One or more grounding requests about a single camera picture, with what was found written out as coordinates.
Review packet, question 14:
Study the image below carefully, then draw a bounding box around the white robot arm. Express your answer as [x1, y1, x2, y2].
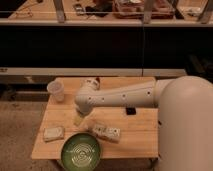
[75, 76, 213, 171]

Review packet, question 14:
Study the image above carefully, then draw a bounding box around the black rectangular device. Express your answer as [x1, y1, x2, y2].
[125, 108, 136, 115]

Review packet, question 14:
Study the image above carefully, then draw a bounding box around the dark device on shelf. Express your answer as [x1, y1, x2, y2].
[73, 3, 85, 16]

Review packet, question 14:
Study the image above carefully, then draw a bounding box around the wooden table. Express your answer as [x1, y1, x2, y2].
[31, 77, 158, 161]

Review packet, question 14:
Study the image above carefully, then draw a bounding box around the tray with items on shelf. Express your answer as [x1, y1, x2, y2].
[113, 0, 175, 19]

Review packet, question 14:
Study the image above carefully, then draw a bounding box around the green round bowl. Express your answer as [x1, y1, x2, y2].
[60, 133, 101, 171]

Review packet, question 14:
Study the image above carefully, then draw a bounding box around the translucent plastic cup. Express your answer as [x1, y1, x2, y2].
[47, 81, 64, 102]

